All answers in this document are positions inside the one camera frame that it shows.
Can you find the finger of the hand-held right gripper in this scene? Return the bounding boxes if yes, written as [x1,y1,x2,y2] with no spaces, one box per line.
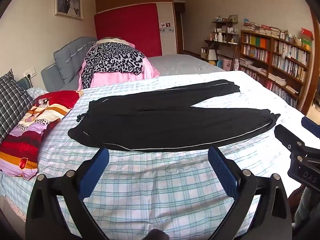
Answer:
[301,116,320,138]
[274,124,307,153]

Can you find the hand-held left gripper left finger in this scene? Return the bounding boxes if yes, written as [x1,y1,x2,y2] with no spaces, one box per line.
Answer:
[25,147,110,240]

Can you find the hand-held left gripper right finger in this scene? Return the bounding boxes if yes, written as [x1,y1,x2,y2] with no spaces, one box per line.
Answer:
[208,145,293,240]

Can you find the black pants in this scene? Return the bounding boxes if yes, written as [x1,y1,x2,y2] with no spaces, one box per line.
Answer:
[68,79,281,153]

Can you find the black thread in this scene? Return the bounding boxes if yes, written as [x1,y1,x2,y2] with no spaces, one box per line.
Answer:
[165,163,197,173]

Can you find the plaid bedsheet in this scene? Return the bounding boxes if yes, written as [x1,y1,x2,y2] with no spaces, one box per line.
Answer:
[0,70,320,240]

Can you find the wooden bookshelf with books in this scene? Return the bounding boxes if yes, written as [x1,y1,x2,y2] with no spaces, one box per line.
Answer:
[239,27,313,114]

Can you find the colourful patterned quilt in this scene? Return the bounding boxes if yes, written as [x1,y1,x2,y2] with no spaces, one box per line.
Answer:
[0,90,84,180]

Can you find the pink bin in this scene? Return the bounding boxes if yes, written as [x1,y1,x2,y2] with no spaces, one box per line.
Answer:
[222,58,233,72]

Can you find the pink dotted blanket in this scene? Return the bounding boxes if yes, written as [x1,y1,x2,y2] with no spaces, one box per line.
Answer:
[77,56,160,90]

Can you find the red box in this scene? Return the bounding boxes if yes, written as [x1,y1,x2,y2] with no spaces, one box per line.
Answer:
[301,27,314,40]

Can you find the pile of books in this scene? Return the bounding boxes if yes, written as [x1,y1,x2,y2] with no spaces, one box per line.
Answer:
[244,19,282,38]

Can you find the dark plaid pillow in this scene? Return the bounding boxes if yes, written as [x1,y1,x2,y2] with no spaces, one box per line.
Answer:
[0,69,35,144]

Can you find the dark wooden desk shelf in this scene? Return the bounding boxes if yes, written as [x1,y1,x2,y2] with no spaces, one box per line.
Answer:
[201,17,242,70]

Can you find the teal striped pillow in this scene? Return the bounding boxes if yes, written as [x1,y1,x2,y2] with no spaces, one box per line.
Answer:
[17,76,32,91]

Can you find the grey mattress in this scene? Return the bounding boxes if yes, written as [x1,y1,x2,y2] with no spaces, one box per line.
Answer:
[147,54,225,77]

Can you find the leopard print cloth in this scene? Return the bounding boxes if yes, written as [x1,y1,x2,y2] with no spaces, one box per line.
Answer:
[80,42,146,89]

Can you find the grey padded headboard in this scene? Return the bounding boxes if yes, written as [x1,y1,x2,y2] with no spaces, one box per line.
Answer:
[41,36,98,92]

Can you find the red upright panel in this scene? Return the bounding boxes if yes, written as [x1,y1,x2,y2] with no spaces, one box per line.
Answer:
[94,3,163,58]

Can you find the wooden door frame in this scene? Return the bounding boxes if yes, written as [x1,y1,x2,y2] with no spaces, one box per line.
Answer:
[173,1,187,55]

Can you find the wall stickers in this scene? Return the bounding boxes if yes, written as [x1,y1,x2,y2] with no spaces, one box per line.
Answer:
[160,22,174,33]

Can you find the framed wall photo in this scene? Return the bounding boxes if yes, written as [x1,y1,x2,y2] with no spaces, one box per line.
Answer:
[54,0,83,20]

